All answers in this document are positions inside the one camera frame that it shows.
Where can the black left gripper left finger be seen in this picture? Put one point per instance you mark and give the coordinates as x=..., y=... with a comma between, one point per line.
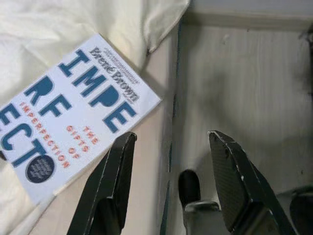
x=107, y=191

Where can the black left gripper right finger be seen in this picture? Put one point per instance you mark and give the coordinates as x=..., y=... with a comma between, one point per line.
x=239, y=191

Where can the cream sheeted mattress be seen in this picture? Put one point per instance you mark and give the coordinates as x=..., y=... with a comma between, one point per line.
x=151, y=151

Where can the cream cartoon print blanket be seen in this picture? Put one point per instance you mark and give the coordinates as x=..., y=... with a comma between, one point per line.
x=61, y=24

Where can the black cabinet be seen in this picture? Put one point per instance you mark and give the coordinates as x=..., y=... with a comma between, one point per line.
x=308, y=61

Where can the white blue lettered book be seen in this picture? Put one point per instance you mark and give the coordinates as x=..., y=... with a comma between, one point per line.
x=73, y=117

